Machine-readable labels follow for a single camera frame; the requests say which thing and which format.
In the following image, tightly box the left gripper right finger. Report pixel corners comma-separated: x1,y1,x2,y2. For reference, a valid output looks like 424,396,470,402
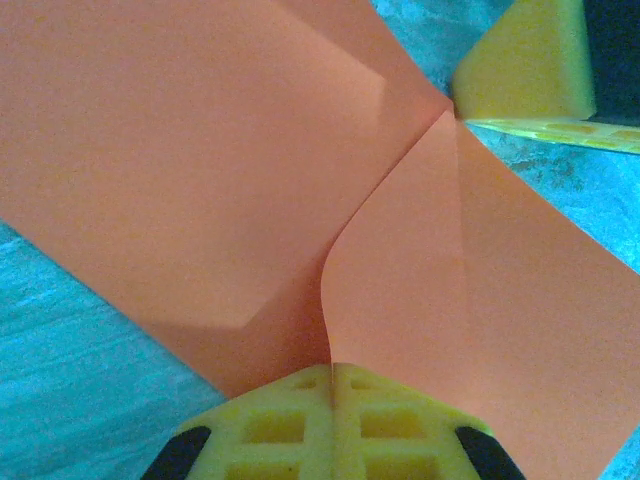
331,362,527,480

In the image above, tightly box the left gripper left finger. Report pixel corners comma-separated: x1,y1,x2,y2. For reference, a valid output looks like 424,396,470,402
141,363,334,480

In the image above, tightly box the orange paper sheet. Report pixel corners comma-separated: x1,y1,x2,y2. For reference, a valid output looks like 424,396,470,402
0,0,640,480

